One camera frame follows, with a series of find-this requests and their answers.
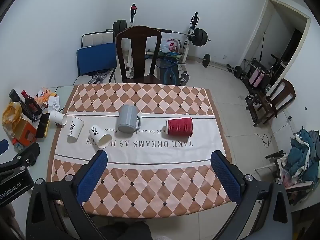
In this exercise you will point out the white weight bench rack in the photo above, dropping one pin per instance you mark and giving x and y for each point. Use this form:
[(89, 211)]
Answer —
[(191, 37)]

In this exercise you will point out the black exercise machine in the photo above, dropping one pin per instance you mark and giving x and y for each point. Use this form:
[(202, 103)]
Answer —
[(271, 66)]

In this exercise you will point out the blue folding board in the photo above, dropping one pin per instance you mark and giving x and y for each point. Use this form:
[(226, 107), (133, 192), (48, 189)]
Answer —
[(96, 58)]

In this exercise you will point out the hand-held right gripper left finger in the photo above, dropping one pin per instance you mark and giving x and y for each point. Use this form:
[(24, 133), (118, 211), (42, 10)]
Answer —
[(92, 177)]

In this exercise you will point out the black phone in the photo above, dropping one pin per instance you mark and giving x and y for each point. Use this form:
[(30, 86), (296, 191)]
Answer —
[(43, 126)]

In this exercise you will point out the pile of clothes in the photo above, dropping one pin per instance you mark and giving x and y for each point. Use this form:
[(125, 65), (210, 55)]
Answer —
[(303, 152)]

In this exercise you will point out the short barbell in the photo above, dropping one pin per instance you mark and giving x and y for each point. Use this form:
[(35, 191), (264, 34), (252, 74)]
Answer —
[(206, 60)]

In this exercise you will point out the checked brown tablecloth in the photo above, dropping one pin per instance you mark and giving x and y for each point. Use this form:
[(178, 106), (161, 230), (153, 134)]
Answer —
[(155, 180)]

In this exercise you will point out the orange snack packet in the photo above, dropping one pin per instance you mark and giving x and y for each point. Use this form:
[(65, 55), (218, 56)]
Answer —
[(43, 96)]

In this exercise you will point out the grey mug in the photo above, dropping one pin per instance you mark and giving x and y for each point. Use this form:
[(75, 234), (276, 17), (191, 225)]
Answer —
[(127, 118)]

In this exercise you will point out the red and white plastic bag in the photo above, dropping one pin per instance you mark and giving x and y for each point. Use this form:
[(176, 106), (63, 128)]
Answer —
[(170, 45)]

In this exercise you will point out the pink case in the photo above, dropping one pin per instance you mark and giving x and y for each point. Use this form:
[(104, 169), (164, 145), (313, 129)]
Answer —
[(255, 78)]

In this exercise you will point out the white paper cup black print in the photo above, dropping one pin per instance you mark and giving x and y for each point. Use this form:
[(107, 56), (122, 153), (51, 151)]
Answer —
[(74, 128), (99, 136)]

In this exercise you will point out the black bottle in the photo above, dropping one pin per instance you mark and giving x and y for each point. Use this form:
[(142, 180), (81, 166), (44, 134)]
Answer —
[(21, 103)]

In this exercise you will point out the crumpled white paper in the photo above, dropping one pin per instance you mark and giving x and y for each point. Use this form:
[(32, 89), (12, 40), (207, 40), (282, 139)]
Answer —
[(53, 103)]

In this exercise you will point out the dark bottle with red cap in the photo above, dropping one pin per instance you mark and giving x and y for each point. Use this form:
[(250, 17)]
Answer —
[(32, 103)]

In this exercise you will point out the red ribbed paper cup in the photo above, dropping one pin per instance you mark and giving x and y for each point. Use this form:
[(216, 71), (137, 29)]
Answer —
[(180, 127)]

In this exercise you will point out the chrome hand tool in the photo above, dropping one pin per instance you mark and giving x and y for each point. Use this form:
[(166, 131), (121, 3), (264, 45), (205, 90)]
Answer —
[(98, 78)]

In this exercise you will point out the brown wooden chair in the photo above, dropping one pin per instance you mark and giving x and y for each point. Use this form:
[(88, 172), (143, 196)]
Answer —
[(282, 97)]

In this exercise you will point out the orange box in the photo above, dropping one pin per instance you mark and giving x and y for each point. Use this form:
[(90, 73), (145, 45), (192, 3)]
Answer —
[(25, 132)]

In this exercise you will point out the blue bench pad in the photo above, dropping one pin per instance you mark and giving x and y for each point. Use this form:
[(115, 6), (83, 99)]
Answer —
[(168, 72)]

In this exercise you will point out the dark wooden chair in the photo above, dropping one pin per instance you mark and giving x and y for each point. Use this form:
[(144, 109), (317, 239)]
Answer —
[(137, 52)]

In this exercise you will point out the white door frame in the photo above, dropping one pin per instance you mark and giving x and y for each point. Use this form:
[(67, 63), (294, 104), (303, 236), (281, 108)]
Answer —
[(260, 25)]

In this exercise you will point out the chrome dumbbell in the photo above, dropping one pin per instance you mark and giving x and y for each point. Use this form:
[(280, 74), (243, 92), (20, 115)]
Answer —
[(184, 78)]

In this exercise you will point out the small jar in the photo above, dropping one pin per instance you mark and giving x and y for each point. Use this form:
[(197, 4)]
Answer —
[(18, 145)]

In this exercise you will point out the white clothes rack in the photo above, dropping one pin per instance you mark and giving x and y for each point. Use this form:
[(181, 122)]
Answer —
[(275, 161)]

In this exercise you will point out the white padded chair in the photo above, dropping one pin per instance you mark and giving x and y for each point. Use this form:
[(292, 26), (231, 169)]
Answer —
[(98, 38)]

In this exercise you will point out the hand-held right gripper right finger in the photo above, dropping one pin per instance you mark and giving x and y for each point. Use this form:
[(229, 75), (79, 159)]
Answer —
[(225, 178)]

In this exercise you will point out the orange plastic bag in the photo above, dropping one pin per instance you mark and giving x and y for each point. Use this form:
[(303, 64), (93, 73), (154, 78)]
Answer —
[(10, 117)]

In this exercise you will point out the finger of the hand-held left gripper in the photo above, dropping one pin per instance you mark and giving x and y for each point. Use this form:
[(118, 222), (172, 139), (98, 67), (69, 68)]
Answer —
[(30, 153), (3, 146)]

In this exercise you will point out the plain white paper cup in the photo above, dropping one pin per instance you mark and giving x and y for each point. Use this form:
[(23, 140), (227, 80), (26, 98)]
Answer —
[(57, 118)]

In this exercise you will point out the long barbell with black plates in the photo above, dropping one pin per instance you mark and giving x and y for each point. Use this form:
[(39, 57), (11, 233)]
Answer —
[(200, 37)]

